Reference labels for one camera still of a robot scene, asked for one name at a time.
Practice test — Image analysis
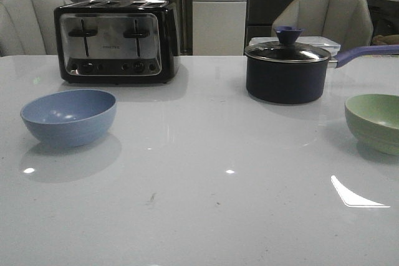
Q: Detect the glass pot lid blue knob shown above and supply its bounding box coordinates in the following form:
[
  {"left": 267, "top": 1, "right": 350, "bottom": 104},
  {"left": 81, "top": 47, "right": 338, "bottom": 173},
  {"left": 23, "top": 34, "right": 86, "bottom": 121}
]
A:
[{"left": 244, "top": 26, "right": 330, "bottom": 63}]

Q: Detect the green bowl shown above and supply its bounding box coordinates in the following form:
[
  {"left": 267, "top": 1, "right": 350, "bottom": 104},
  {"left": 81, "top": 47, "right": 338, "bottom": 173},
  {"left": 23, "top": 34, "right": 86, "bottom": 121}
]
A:
[{"left": 345, "top": 93, "right": 398, "bottom": 156}]

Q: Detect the white cabinet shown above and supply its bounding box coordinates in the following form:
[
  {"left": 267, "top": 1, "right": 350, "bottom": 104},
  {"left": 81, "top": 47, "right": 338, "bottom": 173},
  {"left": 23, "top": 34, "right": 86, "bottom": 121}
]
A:
[{"left": 192, "top": 0, "right": 247, "bottom": 56}]

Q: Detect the beige chair right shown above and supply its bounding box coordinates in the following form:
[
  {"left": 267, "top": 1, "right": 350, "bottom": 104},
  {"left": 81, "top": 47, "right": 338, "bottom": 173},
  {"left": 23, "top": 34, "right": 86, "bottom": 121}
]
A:
[{"left": 272, "top": 0, "right": 373, "bottom": 51}]

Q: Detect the dark blue saucepan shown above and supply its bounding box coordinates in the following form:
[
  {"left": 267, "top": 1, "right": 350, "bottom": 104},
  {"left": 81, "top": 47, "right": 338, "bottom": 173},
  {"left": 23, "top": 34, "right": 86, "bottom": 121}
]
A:
[{"left": 246, "top": 45, "right": 398, "bottom": 104}]

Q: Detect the black and silver toaster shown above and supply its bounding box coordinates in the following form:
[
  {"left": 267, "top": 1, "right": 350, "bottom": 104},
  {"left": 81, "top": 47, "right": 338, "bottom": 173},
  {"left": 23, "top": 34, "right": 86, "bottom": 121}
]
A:
[{"left": 54, "top": 0, "right": 180, "bottom": 84}]

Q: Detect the clear plastic container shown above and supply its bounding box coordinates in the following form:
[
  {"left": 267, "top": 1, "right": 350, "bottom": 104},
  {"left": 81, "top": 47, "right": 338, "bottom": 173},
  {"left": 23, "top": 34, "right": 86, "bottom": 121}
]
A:
[{"left": 248, "top": 36, "right": 340, "bottom": 56}]

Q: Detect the beige chair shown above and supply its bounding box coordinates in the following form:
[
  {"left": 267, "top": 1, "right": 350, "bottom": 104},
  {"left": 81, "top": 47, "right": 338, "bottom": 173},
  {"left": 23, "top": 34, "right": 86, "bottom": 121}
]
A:
[
  {"left": 1, "top": 0, "right": 72, "bottom": 57},
  {"left": 272, "top": 0, "right": 373, "bottom": 51}
]

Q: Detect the beige chair left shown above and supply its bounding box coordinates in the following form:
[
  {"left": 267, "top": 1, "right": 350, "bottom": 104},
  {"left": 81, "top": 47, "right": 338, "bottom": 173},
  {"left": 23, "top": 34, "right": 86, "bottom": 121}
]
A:
[{"left": 1, "top": 0, "right": 72, "bottom": 57}]

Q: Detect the blue bowl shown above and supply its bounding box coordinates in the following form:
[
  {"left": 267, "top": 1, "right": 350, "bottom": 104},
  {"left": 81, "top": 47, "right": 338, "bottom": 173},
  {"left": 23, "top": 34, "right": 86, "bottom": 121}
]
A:
[{"left": 20, "top": 89, "right": 117, "bottom": 148}]

